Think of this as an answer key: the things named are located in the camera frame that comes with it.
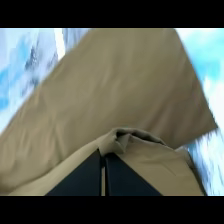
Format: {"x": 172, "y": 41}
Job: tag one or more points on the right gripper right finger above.
{"x": 126, "y": 178}

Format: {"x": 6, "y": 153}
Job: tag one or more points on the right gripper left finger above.
{"x": 83, "y": 176}

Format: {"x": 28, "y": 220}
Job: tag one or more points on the brown pants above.
{"x": 116, "y": 96}

